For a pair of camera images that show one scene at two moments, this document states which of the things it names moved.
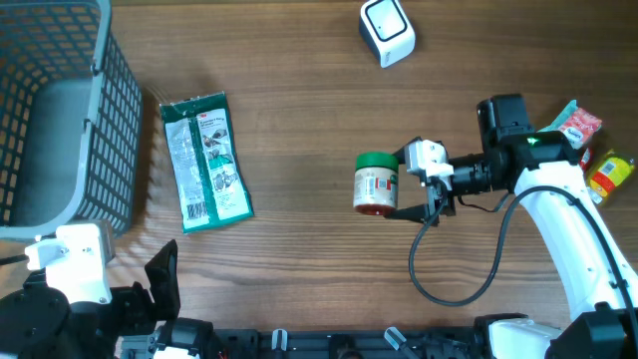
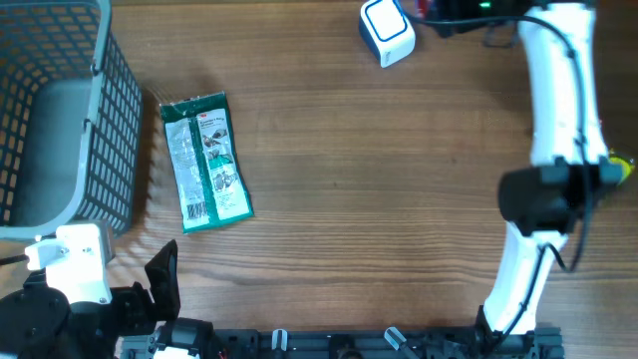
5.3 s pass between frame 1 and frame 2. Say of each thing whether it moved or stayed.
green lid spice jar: moved
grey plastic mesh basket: stayed
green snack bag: stayed
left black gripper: stayed
